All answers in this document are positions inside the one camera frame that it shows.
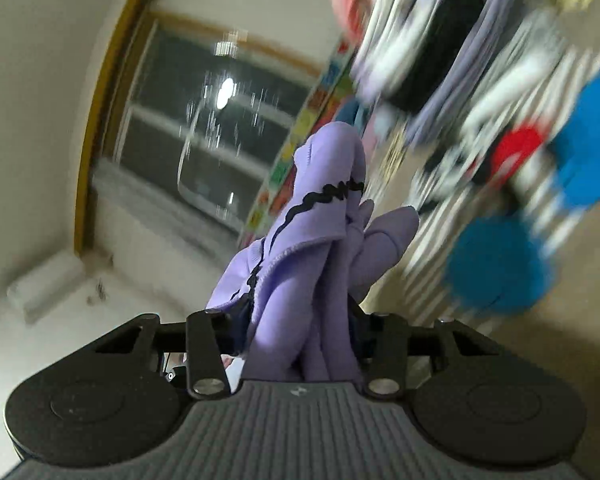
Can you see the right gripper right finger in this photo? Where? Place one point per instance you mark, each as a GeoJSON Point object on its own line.
{"type": "Point", "coordinates": [397, 357]}

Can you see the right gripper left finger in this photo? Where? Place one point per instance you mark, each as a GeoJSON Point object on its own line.
{"type": "Point", "coordinates": [204, 337]}

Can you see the purple sweatshirt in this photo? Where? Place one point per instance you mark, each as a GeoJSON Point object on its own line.
{"type": "Point", "coordinates": [325, 248]}

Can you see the grey curtain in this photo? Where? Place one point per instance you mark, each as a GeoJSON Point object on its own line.
{"type": "Point", "coordinates": [183, 226]}

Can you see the colourful alphabet headboard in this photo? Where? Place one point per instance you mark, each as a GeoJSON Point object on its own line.
{"type": "Point", "coordinates": [332, 88]}

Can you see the air conditioner unit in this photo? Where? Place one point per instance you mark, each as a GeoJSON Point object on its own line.
{"type": "Point", "coordinates": [36, 292]}

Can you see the Mickey Mouse brown blanket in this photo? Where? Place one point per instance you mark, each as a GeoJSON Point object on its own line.
{"type": "Point", "coordinates": [561, 332]}

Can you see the folded white grey garment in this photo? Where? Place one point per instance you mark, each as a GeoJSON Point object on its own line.
{"type": "Point", "coordinates": [530, 55]}

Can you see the folded black garment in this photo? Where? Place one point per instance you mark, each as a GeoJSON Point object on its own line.
{"type": "Point", "coordinates": [450, 27]}

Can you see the folded white purple floral cloth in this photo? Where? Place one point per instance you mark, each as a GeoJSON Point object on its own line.
{"type": "Point", "coordinates": [394, 33]}

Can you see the folded lavender garment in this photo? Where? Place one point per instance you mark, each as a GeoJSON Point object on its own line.
{"type": "Point", "coordinates": [475, 55]}

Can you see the window with white frame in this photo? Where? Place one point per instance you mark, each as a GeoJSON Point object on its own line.
{"type": "Point", "coordinates": [197, 97]}

